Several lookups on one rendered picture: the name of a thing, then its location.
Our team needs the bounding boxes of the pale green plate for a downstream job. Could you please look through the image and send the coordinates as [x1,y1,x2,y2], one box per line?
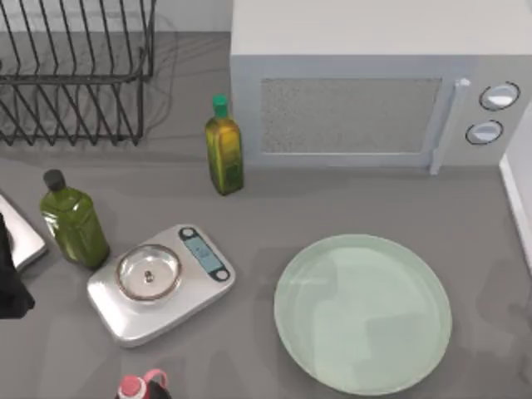
[273,234,453,397]

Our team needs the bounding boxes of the large microwave knob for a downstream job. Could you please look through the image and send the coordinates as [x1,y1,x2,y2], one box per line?
[478,81,521,111]

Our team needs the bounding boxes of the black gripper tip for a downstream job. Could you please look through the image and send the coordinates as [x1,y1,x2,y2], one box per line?
[0,214,36,320]

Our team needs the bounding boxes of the black wire dish rack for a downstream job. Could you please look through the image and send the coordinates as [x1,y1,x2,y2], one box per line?
[0,0,158,147]

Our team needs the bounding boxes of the pale microwave oven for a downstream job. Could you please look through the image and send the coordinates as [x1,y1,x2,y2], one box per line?
[229,0,532,175]

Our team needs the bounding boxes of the microwave door handle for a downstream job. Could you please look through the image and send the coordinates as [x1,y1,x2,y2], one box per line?
[429,78,471,176]

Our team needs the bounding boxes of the green-capped olive oil bottle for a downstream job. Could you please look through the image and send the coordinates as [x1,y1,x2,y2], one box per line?
[204,95,245,196]

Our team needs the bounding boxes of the black-capped green bottle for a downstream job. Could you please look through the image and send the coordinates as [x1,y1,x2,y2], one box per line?
[39,169,111,269]

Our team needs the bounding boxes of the small microwave knob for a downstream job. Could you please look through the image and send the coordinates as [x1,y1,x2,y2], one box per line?
[465,120,505,146]

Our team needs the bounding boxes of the silver kitchen scale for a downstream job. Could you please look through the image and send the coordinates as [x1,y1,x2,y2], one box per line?
[86,224,236,348]

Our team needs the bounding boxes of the pink-capped dark bottle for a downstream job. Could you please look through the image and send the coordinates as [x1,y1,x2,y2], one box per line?
[116,367,172,399]

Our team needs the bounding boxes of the silver metal slab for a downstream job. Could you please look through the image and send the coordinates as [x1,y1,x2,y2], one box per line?
[0,194,47,272]

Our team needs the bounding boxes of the microwave oven door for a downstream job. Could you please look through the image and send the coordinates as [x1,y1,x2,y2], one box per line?
[230,55,458,169]

